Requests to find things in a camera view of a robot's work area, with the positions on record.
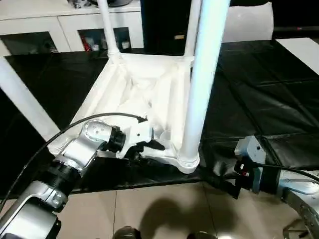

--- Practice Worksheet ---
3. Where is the white plastic table top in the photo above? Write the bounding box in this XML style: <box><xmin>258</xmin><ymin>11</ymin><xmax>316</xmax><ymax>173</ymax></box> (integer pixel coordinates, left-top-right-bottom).
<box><xmin>47</xmin><ymin>51</ymin><xmax>201</xmax><ymax>174</ymax></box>

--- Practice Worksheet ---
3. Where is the white plastic table leg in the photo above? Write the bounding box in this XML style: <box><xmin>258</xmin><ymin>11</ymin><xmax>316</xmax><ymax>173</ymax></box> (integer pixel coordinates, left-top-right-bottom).
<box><xmin>182</xmin><ymin>0</ymin><xmax>203</xmax><ymax>68</ymax></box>
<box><xmin>97</xmin><ymin>0</ymin><xmax>122</xmax><ymax>58</ymax></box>
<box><xmin>0</xmin><ymin>56</ymin><xmax>61</xmax><ymax>143</ymax></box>
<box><xmin>178</xmin><ymin>0</ymin><xmax>231</xmax><ymax>168</ymax></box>

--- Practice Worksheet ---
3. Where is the black robot right foot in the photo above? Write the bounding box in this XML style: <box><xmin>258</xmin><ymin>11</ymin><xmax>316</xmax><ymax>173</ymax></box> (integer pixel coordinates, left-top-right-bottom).
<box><xmin>187</xmin><ymin>231</ymin><xmax>218</xmax><ymax>239</ymax></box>

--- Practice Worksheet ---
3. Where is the black robot foot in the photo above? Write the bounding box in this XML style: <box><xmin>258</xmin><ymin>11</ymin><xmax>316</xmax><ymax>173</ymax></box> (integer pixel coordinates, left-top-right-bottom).
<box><xmin>187</xmin><ymin>231</ymin><xmax>218</xmax><ymax>239</ymax></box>
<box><xmin>111</xmin><ymin>227</ymin><xmax>142</xmax><ymax>239</ymax></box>

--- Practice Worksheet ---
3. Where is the black robot left foot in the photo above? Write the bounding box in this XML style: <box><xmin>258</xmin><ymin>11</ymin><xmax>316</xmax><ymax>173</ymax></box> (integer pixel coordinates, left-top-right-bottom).
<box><xmin>111</xmin><ymin>227</ymin><xmax>142</xmax><ymax>239</ymax></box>

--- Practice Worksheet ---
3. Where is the black work mat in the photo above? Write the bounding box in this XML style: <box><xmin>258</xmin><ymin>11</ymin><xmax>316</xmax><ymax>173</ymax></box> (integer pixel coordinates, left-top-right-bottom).
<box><xmin>0</xmin><ymin>39</ymin><xmax>319</xmax><ymax>197</ymax></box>

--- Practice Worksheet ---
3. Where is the black cabinet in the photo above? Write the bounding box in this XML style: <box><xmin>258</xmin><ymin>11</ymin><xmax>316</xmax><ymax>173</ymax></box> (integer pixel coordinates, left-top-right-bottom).
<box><xmin>141</xmin><ymin>0</ymin><xmax>319</xmax><ymax>55</ymax></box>

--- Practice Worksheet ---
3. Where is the white side table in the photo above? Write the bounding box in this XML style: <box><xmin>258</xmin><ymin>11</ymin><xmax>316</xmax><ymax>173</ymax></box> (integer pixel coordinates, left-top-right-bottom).
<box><xmin>276</xmin><ymin>37</ymin><xmax>319</xmax><ymax>76</ymax></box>

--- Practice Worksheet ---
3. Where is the white cabinet with glass doors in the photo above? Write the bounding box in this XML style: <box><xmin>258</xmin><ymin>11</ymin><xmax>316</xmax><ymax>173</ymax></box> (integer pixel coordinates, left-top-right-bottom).
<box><xmin>0</xmin><ymin>0</ymin><xmax>145</xmax><ymax>56</ymax></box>

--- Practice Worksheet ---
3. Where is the white plastic bag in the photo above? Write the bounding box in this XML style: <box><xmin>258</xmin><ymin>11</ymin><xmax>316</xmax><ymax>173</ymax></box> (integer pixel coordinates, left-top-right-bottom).
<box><xmin>222</xmin><ymin>1</ymin><xmax>275</xmax><ymax>44</ymax></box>

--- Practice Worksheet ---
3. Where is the dark tangled clutter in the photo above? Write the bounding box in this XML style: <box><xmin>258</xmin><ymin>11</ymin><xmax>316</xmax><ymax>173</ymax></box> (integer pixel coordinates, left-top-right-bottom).
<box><xmin>70</xmin><ymin>0</ymin><xmax>98</xmax><ymax>9</ymax></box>

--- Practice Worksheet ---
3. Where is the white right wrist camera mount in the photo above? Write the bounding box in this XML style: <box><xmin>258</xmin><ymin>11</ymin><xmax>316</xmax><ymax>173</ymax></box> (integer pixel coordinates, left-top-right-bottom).
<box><xmin>233</xmin><ymin>135</ymin><xmax>268</xmax><ymax>194</ymax></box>

